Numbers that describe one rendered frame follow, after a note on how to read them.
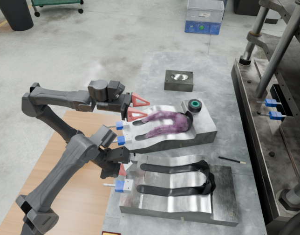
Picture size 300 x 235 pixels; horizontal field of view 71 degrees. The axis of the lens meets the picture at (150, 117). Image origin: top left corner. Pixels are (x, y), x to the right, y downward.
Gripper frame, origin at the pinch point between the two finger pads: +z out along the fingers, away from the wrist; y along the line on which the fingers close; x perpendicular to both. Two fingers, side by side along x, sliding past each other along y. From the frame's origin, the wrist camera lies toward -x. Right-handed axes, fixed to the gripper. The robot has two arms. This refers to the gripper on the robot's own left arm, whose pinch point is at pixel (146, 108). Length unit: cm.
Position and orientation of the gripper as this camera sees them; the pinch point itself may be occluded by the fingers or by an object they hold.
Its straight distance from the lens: 83.6
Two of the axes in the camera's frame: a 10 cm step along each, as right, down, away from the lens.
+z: 9.9, 1.3, -0.8
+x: -0.3, 6.7, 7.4
